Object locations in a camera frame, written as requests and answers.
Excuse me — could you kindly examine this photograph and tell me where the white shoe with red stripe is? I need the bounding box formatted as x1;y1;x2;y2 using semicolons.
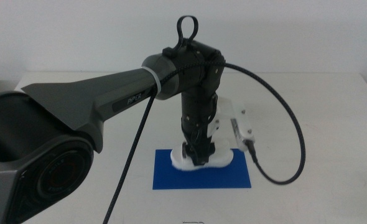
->
170;139;234;172

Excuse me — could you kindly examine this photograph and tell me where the blue rectangular mat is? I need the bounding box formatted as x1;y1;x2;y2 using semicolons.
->
152;148;252;190

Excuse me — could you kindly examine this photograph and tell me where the white zip tie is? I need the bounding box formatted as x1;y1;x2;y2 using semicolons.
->
141;65;162;95

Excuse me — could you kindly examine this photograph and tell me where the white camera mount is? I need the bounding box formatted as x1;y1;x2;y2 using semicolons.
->
207;95;254;138

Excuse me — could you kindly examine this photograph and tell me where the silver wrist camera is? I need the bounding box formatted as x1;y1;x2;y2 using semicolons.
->
230;117;256;152

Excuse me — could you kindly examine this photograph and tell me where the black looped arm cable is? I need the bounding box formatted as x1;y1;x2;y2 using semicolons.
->
175;15;200;52

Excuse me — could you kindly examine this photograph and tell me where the black braided cable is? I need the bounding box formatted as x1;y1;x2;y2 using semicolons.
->
102;61;307;224

